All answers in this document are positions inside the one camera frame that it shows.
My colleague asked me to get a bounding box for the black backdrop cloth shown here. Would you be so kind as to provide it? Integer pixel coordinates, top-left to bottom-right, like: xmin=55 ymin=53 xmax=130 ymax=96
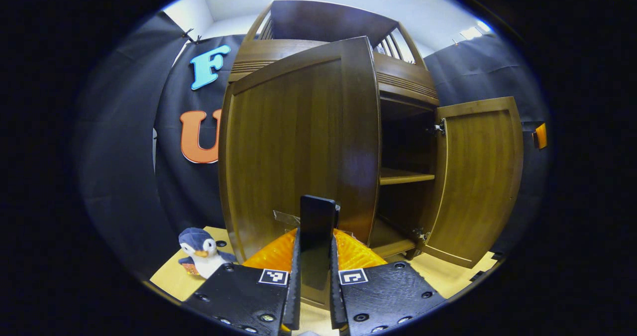
xmin=75 ymin=10 xmax=550 ymax=277

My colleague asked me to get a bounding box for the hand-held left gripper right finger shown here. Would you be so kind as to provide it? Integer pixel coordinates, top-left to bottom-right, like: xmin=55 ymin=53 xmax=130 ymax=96
xmin=329 ymin=228 xmax=447 ymax=336

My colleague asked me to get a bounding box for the wooden double-door shoe cabinet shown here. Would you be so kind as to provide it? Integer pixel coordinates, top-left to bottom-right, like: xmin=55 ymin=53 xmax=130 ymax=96
xmin=228 ymin=0 xmax=441 ymax=260

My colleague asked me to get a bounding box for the small ceiling light panel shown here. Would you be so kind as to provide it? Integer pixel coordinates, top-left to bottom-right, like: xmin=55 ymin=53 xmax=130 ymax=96
xmin=459 ymin=20 xmax=493 ymax=41

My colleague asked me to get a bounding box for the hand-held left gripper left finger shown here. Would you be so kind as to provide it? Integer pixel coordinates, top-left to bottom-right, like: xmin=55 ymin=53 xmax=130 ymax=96
xmin=182 ymin=228 xmax=302 ymax=336

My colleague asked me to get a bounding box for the wooden shoe cabinet door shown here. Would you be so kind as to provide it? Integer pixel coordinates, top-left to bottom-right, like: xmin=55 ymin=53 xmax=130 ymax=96
xmin=219 ymin=36 xmax=382 ymax=310
xmin=423 ymin=96 xmax=524 ymax=269

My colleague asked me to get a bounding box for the penguin plush toy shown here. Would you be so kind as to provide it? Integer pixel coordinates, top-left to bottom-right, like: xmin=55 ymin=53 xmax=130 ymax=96
xmin=178 ymin=227 xmax=238 ymax=280

